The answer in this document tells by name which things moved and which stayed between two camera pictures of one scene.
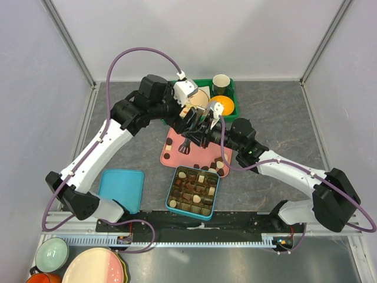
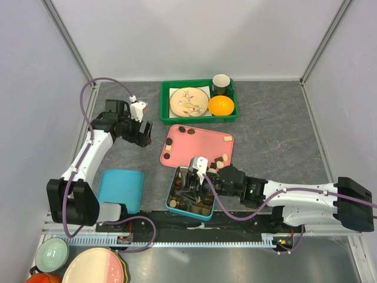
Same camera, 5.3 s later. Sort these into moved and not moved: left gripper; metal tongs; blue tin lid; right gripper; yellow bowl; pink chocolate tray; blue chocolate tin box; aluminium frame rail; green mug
Moved: right gripper; metal tongs; left gripper
Not moved: blue tin lid; blue chocolate tin box; aluminium frame rail; green mug; pink chocolate tray; yellow bowl
